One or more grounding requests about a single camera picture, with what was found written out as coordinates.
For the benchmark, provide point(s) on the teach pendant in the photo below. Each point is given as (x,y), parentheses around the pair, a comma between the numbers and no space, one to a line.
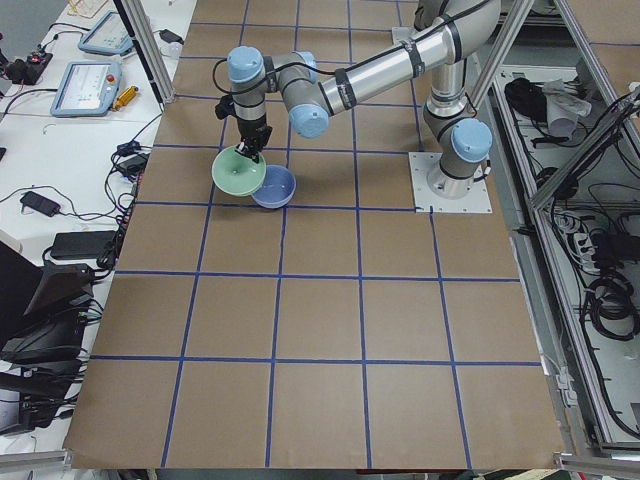
(108,37)
(87,89)

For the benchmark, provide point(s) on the far teach pendant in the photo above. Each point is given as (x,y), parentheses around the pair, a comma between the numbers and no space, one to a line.
(108,37)

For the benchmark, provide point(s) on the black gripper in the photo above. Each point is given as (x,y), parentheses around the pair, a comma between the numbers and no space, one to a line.
(253,132)

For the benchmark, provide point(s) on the black power adapter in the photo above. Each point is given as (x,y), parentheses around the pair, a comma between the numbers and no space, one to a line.
(169,36)

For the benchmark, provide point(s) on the black smartphone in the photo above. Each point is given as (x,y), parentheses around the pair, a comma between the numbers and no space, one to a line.
(40,204)

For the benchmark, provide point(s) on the blue bowl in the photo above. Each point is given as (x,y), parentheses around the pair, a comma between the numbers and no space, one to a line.
(277,189)

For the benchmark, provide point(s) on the near teach pendant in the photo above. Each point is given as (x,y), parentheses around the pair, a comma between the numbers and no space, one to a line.
(87,89)

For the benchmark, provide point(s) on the aluminium frame post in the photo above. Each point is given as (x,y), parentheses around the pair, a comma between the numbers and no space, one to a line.
(138,27)

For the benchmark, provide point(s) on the green bowl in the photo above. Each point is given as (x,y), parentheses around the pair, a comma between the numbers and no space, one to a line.
(236,174)

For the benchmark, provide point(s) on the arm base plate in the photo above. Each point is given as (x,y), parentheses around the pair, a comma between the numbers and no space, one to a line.
(434,192)

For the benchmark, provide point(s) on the gold metal cylinder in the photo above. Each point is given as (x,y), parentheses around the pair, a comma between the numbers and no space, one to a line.
(125,97)

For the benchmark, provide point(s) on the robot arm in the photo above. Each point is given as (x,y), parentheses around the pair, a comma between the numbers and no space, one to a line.
(445,34)

